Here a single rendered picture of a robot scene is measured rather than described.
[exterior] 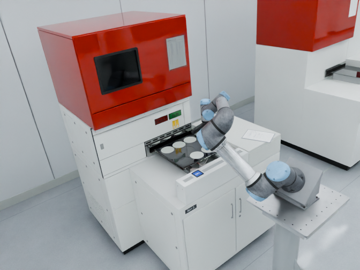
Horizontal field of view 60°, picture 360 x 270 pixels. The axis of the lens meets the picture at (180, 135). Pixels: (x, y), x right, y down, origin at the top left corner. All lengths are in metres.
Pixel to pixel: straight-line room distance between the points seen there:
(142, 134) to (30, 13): 1.70
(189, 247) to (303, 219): 0.76
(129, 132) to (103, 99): 0.35
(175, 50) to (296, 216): 1.32
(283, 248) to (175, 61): 1.45
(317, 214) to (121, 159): 1.33
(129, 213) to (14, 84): 1.73
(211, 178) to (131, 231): 0.98
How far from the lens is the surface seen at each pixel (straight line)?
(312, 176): 1.94
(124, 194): 2.47
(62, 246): 3.16
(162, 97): 2.26
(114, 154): 2.26
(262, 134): 2.37
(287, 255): 2.28
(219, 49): 4.69
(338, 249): 2.95
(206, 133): 1.72
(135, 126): 2.26
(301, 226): 1.86
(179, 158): 2.24
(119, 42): 2.02
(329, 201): 2.05
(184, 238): 2.09
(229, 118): 1.73
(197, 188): 1.94
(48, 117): 3.61
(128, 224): 2.64
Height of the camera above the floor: 2.08
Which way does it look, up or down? 28 degrees down
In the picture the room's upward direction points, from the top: 6 degrees counter-clockwise
